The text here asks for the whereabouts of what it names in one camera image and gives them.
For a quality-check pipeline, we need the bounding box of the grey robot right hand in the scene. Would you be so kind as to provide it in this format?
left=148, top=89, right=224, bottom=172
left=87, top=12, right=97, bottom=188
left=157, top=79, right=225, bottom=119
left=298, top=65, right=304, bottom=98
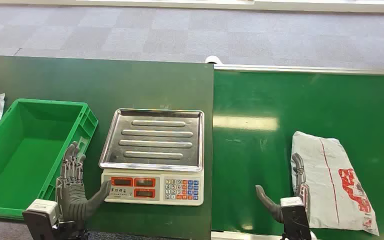
left=255, top=152, right=311, bottom=224

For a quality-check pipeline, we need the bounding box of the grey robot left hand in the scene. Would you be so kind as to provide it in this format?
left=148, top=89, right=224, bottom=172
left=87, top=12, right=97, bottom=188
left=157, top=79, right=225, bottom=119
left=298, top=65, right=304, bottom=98
left=55, top=141, right=112, bottom=223

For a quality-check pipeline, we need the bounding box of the grey mailer bag red print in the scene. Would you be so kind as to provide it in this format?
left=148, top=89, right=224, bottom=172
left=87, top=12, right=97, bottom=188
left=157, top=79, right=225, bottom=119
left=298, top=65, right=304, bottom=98
left=290, top=131, right=380, bottom=237

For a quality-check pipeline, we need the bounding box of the green conveyor belt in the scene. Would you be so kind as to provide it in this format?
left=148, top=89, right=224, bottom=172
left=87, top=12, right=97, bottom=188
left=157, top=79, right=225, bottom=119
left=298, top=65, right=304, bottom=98
left=211, top=70, right=384, bottom=240

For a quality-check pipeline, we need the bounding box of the white conveyor roller end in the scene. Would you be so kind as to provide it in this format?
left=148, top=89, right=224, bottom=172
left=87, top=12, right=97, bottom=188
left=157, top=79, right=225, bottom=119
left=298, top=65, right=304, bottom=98
left=205, top=55, right=225, bottom=65

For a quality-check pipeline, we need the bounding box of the green plastic crate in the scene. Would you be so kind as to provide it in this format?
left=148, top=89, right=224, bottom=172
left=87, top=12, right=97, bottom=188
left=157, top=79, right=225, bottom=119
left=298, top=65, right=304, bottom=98
left=0, top=98, right=99, bottom=221

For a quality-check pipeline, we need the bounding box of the white electronic scale body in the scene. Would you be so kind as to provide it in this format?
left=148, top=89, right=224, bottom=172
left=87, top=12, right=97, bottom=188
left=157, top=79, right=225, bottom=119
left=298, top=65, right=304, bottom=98
left=100, top=168, right=205, bottom=207

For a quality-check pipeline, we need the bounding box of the steel weighing pan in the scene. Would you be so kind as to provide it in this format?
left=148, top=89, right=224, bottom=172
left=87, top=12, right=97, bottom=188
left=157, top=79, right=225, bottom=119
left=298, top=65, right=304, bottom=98
left=98, top=108, right=205, bottom=172

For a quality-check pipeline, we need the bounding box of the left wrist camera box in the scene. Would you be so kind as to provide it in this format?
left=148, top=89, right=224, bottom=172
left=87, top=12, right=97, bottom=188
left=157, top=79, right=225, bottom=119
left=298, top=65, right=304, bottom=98
left=22, top=198, right=60, bottom=240

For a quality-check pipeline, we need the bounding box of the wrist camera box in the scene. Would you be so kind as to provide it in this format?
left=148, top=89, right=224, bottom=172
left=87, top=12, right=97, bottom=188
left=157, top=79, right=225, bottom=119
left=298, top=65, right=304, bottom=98
left=279, top=196, right=312, bottom=240
left=22, top=198, right=60, bottom=240

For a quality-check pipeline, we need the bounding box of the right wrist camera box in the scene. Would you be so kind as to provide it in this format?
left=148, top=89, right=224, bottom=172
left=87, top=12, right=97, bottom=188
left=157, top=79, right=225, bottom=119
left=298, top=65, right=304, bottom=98
left=279, top=196, right=312, bottom=240

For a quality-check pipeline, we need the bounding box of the silver conveyor side rail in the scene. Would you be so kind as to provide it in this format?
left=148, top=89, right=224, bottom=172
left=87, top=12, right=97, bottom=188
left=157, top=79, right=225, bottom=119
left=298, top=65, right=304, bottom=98
left=210, top=231, right=283, bottom=240
left=213, top=64, right=384, bottom=76

